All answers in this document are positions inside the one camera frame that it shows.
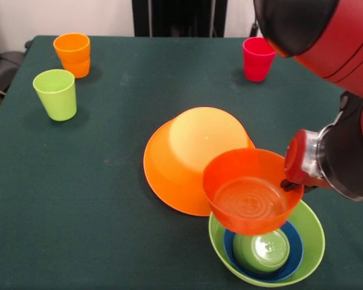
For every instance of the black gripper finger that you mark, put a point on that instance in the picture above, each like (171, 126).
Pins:
(289, 185)
(310, 189)

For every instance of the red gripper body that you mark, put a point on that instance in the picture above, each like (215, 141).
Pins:
(296, 157)

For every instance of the large light green bowl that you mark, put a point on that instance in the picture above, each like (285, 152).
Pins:
(313, 241)

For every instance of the small red-orange bowl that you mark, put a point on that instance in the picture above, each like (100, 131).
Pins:
(230, 169)

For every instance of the blue bowl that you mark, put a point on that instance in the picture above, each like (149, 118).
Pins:
(296, 250)

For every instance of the large orange bowl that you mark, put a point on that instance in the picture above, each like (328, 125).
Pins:
(169, 175)

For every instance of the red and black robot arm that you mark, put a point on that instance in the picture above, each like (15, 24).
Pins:
(345, 54)

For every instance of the red cup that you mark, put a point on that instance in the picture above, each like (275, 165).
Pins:
(255, 65)

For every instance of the dark green tablecloth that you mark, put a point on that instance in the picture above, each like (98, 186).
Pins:
(78, 226)

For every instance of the orange cup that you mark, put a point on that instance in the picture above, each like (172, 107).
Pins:
(74, 60)

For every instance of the lime green cup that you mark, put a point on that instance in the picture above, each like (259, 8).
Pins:
(56, 96)

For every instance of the black office chair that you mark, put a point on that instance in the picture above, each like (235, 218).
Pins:
(6, 65)

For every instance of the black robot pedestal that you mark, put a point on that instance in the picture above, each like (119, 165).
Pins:
(181, 15)

